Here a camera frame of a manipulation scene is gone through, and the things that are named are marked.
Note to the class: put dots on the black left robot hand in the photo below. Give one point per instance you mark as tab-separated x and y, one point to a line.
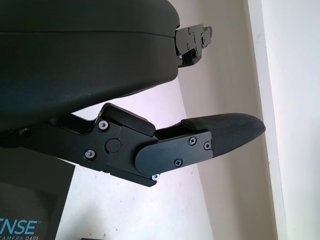
75	62

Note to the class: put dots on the black RealSense box lid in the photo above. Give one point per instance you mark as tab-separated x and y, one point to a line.
25	200

